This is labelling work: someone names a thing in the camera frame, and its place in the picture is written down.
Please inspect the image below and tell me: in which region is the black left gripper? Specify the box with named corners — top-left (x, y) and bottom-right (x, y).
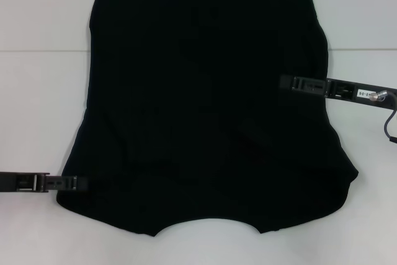
top-left (0, 171), bottom-right (89, 193)

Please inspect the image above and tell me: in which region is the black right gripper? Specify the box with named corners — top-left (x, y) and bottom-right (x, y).
top-left (279, 74), bottom-right (397, 107)

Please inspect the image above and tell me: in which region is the black T-shirt with FREE print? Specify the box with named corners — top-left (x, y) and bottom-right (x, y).
top-left (55, 0), bottom-right (360, 237)

